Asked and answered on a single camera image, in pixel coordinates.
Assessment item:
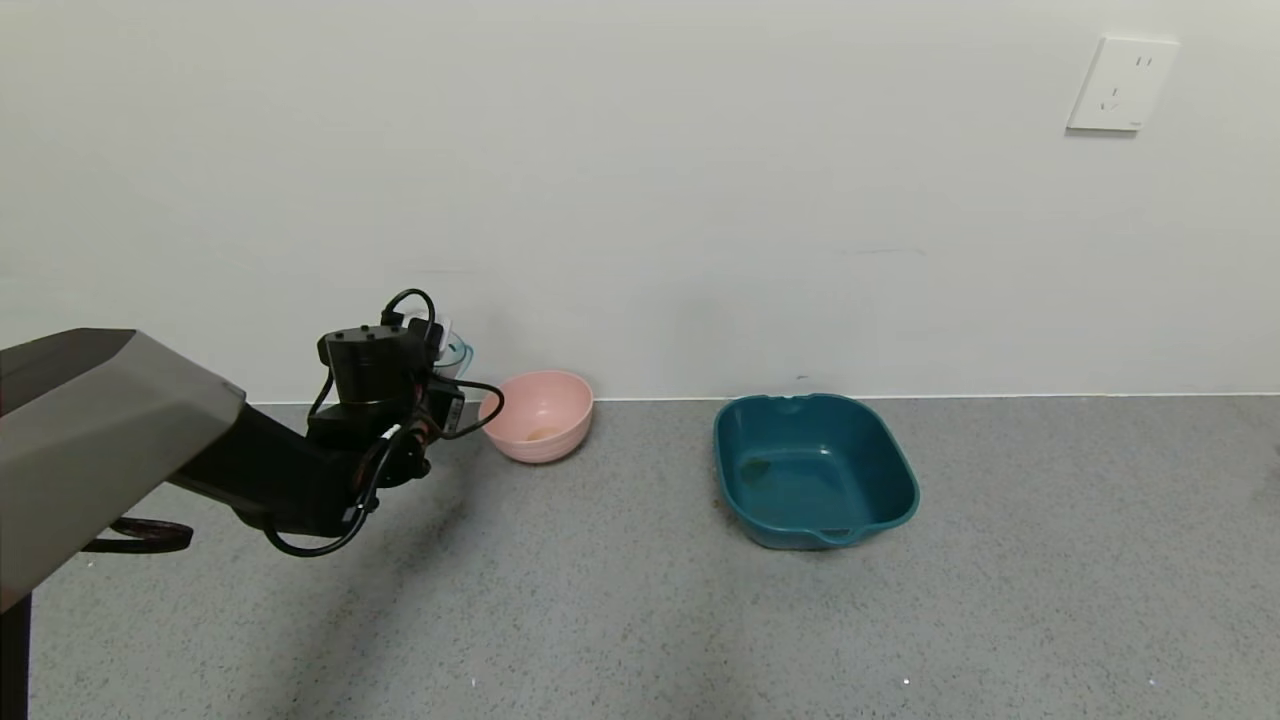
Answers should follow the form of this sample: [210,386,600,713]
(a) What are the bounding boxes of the pink bowl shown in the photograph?
[479,371,595,464]

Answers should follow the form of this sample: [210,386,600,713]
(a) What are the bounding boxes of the teal plastic basin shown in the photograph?
[713,393,920,551]

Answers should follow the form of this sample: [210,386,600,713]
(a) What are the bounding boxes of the thin black camera cable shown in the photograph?
[265,288,506,558]

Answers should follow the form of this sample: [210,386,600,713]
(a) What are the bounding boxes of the thick black looped cable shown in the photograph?
[85,517,194,554]

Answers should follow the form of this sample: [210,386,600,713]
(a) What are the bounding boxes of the white wall socket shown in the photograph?
[1065,37,1181,134]

